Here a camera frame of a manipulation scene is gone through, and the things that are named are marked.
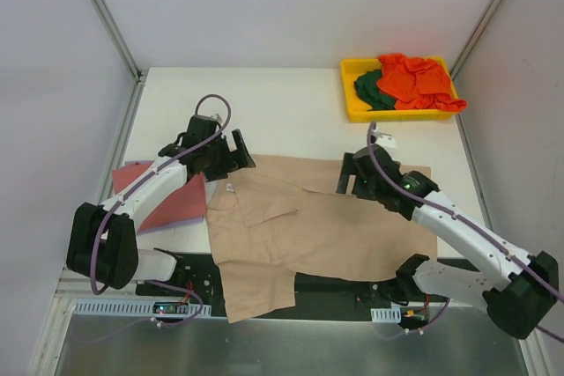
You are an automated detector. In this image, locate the beige t-shirt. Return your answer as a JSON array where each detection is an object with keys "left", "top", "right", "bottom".
[{"left": 206, "top": 155, "right": 438, "bottom": 323}]

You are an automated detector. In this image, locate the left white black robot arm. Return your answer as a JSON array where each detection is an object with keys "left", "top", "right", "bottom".
[{"left": 66, "top": 114, "right": 256, "bottom": 296}]

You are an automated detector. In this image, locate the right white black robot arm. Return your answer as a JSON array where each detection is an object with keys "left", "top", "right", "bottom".
[{"left": 337, "top": 144, "right": 563, "bottom": 340}]

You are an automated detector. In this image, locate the folded red t-shirt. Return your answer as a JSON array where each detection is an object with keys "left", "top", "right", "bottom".
[{"left": 111, "top": 161, "right": 208, "bottom": 235}]

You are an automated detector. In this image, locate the green t-shirt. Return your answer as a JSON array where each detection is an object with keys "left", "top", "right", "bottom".
[{"left": 353, "top": 70, "right": 397, "bottom": 111}]

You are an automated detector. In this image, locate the yellow plastic bin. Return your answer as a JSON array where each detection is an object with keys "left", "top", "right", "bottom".
[{"left": 340, "top": 57, "right": 456, "bottom": 123}]

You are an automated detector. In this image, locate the orange t-shirt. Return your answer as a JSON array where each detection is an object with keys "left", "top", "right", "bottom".
[{"left": 376, "top": 54, "right": 467, "bottom": 113}]

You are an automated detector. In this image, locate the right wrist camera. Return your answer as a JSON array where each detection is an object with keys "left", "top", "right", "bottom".
[{"left": 371, "top": 128, "right": 397, "bottom": 150}]

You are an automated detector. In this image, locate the left aluminium side rail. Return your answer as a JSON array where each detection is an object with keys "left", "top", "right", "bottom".
[{"left": 58, "top": 75, "right": 146, "bottom": 285}]

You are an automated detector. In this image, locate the aluminium side rail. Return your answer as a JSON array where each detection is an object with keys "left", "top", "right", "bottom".
[
  {"left": 58, "top": 75, "right": 146, "bottom": 285},
  {"left": 453, "top": 76, "right": 494, "bottom": 227}
]

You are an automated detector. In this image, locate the right aluminium side rail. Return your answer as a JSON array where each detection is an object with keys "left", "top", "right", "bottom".
[{"left": 453, "top": 76, "right": 494, "bottom": 227}]

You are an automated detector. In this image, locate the right white cable duct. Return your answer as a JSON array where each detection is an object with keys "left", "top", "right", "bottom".
[{"left": 370, "top": 307, "right": 402, "bottom": 324}]

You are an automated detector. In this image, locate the white cable duct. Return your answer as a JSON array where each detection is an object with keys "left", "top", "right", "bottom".
[
  {"left": 74, "top": 299, "right": 212, "bottom": 319},
  {"left": 370, "top": 307, "right": 402, "bottom": 324}
]

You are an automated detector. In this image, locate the left white cable duct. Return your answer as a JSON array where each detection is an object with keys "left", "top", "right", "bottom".
[{"left": 74, "top": 299, "right": 212, "bottom": 319}]

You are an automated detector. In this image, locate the front aluminium frame rail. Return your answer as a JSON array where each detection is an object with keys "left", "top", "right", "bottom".
[{"left": 56, "top": 269, "right": 137, "bottom": 299}]

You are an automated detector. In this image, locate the right aluminium frame post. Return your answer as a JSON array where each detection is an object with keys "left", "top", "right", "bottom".
[{"left": 449, "top": 0, "right": 505, "bottom": 79}]

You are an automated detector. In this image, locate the aluminium frame post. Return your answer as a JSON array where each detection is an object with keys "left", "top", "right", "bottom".
[
  {"left": 90, "top": 0, "right": 144, "bottom": 81},
  {"left": 449, "top": 0, "right": 505, "bottom": 79}
]

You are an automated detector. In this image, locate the left aluminium frame post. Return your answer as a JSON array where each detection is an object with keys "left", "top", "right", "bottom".
[{"left": 90, "top": 0, "right": 144, "bottom": 81}]

